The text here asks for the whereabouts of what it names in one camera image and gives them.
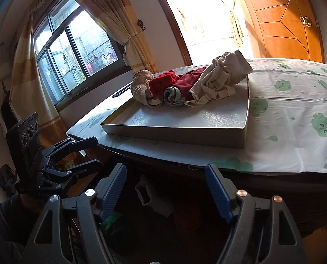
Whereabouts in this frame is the beige tied window curtain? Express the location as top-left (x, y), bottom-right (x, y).
top-left (61, 0), bottom-right (159, 74)

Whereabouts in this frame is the dark framed window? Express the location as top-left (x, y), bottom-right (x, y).
top-left (32, 0), bottom-right (126, 108)

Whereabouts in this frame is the green and black sock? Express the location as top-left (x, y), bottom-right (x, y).
top-left (101, 212), bottom-right (129, 232)

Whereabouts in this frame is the beige sock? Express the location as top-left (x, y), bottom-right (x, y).
top-left (130, 70), bottom-right (164, 109)

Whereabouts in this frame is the white lace-trimmed sock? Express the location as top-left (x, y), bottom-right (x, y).
top-left (134, 174), bottom-right (176, 218)

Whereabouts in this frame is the sheer doorway curtain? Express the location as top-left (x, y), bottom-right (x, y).
top-left (212, 0), bottom-right (246, 49)

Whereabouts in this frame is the dark red sock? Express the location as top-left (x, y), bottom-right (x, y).
top-left (175, 66), bottom-right (208, 101)

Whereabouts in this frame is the brown doorway frame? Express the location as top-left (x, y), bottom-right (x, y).
top-left (155, 0), bottom-right (193, 67)

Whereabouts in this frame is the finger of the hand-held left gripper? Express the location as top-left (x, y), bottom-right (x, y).
top-left (41, 159), bottom-right (102, 191)
top-left (42, 136), bottom-right (99, 162)

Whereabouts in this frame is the shallow grey tray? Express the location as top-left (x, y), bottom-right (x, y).
top-left (100, 73), bottom-right (251, 149)

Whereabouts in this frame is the beige striped window curtain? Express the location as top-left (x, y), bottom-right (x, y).
top-left (9, 13), bottom-right (63, 145)

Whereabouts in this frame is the outdoor hanging laundry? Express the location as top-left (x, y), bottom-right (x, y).
top-left (84, 48), bottom-right (118, 73)

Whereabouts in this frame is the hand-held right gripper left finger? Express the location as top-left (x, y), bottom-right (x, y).
top-left (22, 163), bottom-right (128, 264)

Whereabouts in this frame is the grey and white sock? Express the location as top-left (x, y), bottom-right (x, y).
top-left (163, 86), bottom-right (186, 106)

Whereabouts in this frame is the dark bag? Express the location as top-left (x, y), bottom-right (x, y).
top-left (0, 164), bottom-right (19, 199)

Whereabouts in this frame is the orange wooden door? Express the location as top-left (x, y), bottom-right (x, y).
top-left (236, 0), bottom-right (325, 64)

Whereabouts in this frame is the beige underwear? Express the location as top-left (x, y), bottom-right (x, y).
top-left (184, 50), bottom-right (254, 108)

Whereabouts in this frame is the green cloud printed tablecloth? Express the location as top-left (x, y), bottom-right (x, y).
top-left (67, 58), bottom-right (327, 174)

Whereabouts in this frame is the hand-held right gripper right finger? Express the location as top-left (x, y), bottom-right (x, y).
top-left (204, 163), bottom-right (308, 264)

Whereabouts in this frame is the bright red underwear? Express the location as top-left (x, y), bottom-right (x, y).
top-left (150, 71), bottom-right (178, 99)

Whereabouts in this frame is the person's left forearm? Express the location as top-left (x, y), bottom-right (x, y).
top-left (0, 192), bottom-right (44, 264)

